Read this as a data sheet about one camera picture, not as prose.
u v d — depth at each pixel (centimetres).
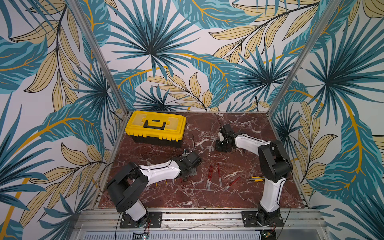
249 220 73
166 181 86
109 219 74
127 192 43
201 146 100
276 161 53
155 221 73
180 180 86
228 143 75
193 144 102
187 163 68
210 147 100
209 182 85
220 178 87
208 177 88
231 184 86
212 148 99
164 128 88
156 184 84
